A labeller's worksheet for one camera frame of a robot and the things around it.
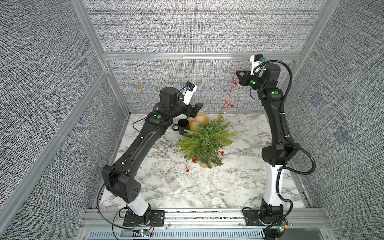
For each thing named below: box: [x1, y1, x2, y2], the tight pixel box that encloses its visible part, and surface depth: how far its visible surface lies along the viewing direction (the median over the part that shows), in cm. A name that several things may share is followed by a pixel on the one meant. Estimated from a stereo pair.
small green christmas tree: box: [173, 114, 239, 169], surface depth 72 cm
